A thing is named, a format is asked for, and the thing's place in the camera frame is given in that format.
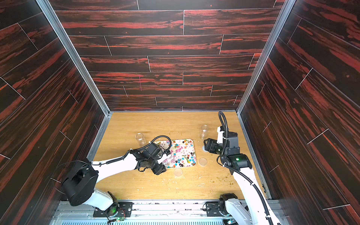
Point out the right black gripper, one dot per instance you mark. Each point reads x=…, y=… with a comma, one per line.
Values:
x=208, y=145

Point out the floral pattern tray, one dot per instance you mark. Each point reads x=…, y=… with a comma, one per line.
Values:
x=184, y=150

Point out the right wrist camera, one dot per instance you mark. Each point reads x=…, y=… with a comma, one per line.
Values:
x=220, y=133

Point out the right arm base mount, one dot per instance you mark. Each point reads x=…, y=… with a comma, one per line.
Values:
x=228, y=208

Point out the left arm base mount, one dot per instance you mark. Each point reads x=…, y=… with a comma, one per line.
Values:
x=116, y=210

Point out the clear plastic candy jar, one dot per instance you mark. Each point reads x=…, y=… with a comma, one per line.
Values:
x=204, y=132

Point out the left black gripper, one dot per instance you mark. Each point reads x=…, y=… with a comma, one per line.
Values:
x=160, y=169

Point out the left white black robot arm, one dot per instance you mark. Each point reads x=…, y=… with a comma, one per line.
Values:
x=79, y=184

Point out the jar with white lid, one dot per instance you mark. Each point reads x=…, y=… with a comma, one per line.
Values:
x=168, y=161

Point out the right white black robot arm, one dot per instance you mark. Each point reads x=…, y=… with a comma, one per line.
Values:
x=257, y=211

